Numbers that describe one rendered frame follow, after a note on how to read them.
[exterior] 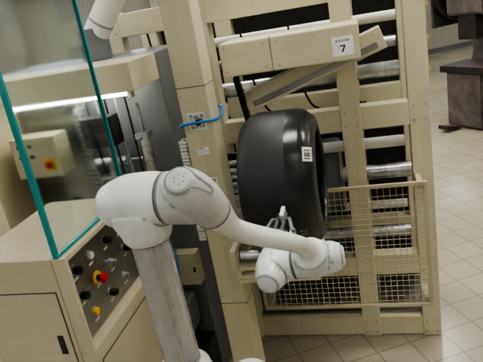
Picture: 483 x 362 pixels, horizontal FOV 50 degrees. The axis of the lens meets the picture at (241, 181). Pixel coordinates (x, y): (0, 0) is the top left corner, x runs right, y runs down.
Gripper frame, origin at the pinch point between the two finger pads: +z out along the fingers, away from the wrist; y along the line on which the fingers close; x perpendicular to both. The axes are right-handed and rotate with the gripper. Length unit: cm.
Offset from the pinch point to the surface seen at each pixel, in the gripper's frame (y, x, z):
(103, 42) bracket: 83, -62, 65
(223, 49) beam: 25, -52, 59
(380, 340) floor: -30, 127, 59
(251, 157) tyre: 10.5, -18.9, 12.6
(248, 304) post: 28, 60, 18
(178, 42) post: 36, -62, 34
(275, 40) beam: 1, -52, 59
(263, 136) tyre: 6.0, -24.0, 19.8
